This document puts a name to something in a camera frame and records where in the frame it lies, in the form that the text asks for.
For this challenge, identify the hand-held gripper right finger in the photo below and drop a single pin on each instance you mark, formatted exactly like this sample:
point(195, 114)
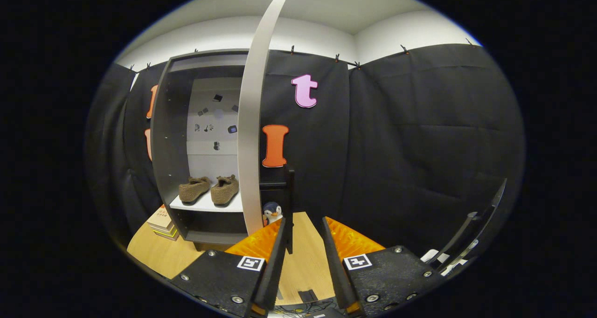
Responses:
point(338, 271)

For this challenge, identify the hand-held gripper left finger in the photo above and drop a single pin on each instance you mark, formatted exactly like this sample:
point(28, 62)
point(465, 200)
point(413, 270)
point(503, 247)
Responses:
point(273, 271)

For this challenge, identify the brown fuzzy shoe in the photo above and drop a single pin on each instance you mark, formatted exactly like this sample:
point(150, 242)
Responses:
point(225, 192)
point(193, 190)

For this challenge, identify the beige shoe cabinet door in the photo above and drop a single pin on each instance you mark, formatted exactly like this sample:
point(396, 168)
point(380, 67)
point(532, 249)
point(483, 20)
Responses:
point(254, 122)

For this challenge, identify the dark grey shoe cabinet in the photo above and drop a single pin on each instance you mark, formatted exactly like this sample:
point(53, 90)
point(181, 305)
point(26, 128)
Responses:
point(170, 145)

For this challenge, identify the small black box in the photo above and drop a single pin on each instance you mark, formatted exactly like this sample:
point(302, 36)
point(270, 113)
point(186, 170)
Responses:
point(308, 295)

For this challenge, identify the penguin plush toy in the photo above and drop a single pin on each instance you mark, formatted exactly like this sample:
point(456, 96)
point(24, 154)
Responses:
point(272, 213)

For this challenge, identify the white flat sheet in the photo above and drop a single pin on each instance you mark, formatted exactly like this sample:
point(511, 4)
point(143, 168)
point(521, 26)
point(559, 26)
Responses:
point(431, 255)

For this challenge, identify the tan book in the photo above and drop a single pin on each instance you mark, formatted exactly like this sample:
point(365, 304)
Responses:
point(171, 237)

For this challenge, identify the yellow edged book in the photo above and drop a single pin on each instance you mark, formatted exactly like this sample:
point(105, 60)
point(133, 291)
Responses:
point(167, 232)

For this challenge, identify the white orange cover book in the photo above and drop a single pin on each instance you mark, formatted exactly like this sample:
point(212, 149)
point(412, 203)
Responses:
point(159, 217)

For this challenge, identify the black backdrop cloth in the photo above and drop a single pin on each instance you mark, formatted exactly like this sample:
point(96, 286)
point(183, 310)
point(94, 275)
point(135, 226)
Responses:
point(419, 145)

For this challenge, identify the row of black cloth clips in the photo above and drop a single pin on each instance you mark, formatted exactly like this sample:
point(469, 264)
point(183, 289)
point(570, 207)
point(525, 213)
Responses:
point(292, 49)

